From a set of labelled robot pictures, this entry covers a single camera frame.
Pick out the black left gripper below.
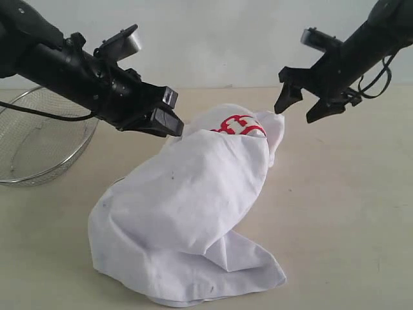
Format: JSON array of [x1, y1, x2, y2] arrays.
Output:
[[86, 67, 184, 137]]

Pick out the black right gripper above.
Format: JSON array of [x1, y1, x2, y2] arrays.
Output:
[[274, 48, 362, 123]]

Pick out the white t-shirt red print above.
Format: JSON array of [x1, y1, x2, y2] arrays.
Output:
[[88, 104, 286, 307]]

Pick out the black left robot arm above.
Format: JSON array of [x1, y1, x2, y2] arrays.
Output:
[[1, 1, 184, 137]]

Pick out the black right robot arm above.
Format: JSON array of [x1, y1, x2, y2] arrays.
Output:
[[274, 1, 412, 123]]

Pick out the round metal mesh basket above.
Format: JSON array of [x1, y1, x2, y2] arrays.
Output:
[[0, 87, 99, 187]]

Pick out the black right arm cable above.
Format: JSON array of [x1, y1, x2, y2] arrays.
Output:
[[356, 53, 394, 99]]

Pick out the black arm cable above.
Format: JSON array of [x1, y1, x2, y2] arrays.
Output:
[[356, 53, 394, 99], [0, 100, 97, 122]]

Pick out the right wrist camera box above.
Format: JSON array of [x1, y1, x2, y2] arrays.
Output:
[[300, 27, 343, 53]]

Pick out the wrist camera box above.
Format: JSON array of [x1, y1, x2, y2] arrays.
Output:
[[300, 27, 343, 53], [94, 24, 142, 63]]

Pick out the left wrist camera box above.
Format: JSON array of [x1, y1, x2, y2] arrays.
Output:
[[94, 24, 142, 63]]

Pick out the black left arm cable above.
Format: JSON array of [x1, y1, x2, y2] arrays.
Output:
[[0, 100, 97, 122]]

